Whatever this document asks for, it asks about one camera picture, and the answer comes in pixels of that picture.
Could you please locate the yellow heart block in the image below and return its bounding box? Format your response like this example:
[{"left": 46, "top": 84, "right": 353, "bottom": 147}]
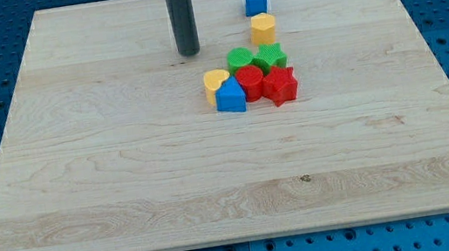
[{"left": 203, "top": 69, "right": 230, "bottom": 106}]

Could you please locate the light wooden board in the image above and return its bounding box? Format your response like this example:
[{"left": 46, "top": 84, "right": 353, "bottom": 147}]
[{"left": 0, "top": 0, "right": 449, "bottom": 251}]

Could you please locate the yellow hexagon block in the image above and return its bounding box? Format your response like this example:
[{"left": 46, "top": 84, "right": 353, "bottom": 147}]
[{"left": 250, "top": 12, "right": 276, "bottom": 45}]

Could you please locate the red cylinder block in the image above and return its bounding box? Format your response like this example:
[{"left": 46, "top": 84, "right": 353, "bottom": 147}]
[{"left": 235, "top": 64, "right": 264, "bottom": 103}]

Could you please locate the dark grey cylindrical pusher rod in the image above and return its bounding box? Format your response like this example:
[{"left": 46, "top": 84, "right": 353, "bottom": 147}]
[{"left": 166, "top": 0, "right": 201, "bottom": 57}]

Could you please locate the green star block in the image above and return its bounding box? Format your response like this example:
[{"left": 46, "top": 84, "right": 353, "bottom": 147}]
[{"left": 252, "top": 43, "right": 288, "bottom": 76}]

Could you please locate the blue triangle block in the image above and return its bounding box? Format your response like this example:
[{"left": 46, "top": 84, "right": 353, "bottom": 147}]
[{"left": 215, "top": 77, "right": 247, "bottom": 112}]

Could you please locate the green cylinder block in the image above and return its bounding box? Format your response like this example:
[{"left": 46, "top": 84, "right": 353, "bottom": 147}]
[{"left": 227, "top": 47, "right": 254, "bottom": 75}]

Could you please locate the red star block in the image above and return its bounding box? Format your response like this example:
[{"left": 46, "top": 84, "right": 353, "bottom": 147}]
[{"left": 262, "top": 65, "right": 298, "bottom": 106}]

